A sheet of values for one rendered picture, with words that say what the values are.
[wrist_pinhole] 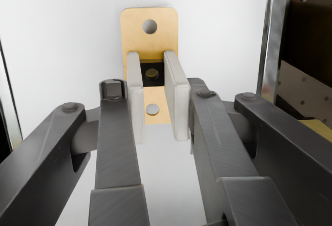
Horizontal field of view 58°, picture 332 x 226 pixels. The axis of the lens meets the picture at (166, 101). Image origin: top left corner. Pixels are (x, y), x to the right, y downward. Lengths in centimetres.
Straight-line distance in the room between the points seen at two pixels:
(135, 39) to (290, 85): 47
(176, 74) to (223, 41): 9
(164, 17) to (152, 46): 2
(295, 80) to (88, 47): 47
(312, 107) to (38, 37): 56
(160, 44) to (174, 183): 14
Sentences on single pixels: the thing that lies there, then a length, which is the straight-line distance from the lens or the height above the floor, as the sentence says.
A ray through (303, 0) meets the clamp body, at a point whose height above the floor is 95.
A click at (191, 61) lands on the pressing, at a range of 23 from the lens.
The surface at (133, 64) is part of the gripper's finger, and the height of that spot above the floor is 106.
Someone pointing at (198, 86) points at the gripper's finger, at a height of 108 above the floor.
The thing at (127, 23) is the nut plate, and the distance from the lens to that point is 20.
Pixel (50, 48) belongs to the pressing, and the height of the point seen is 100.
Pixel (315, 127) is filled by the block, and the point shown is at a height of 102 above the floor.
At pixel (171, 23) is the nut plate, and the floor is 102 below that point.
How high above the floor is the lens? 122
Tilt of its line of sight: 66 degrees down
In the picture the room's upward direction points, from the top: 166 degrees clockwise
